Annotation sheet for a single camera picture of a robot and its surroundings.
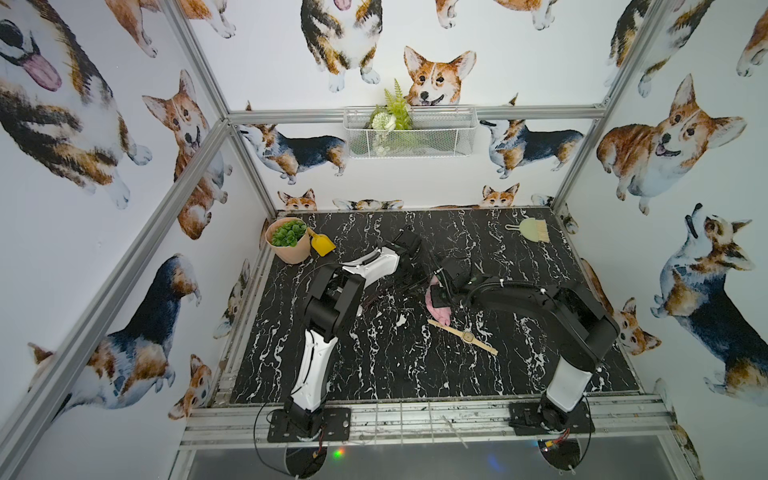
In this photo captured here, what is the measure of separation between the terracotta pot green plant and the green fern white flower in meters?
0.42

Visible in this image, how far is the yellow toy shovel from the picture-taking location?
1112mm

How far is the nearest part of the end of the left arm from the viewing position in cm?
78

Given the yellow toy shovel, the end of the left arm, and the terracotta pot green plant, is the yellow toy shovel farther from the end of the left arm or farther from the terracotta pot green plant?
the end of the left arm

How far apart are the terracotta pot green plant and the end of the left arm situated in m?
0.35

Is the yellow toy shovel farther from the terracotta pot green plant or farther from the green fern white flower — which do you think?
the green fern white flower

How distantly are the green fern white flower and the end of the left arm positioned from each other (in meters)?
0.30

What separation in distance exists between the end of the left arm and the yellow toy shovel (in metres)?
0.34

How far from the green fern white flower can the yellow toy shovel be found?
1.53 ft

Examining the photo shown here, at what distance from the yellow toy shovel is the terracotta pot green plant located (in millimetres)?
59

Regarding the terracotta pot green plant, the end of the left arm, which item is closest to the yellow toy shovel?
the terracotta pot green plant

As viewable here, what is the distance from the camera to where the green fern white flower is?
0.81 m

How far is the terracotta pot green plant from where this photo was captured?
3.18ft
